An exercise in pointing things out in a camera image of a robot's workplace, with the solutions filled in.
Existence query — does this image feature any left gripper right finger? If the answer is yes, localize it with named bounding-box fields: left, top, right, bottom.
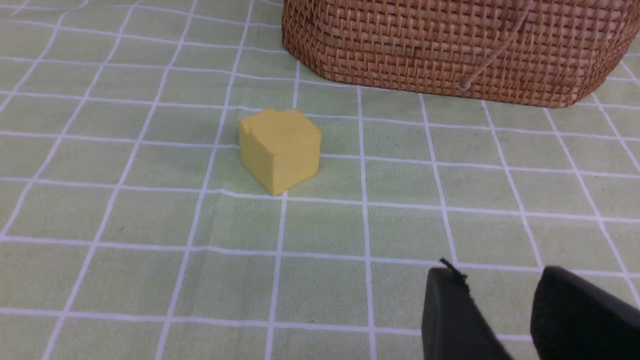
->
left=530, top=266, right=640, bottom=360

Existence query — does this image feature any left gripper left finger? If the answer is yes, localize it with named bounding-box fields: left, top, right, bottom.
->
left=422, top=258, right=512, bottom=360

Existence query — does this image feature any yellow foam cube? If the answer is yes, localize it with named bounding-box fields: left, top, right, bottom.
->
left=238, top=108, right=322, bottom=196

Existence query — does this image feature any woven wicker basket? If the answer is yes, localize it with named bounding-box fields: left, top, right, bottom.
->
left=281, top=0, right=640, bottom=109

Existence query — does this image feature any green checkered tablecloth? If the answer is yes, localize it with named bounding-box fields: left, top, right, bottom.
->
left=0, top=0, right=639, bottom=360

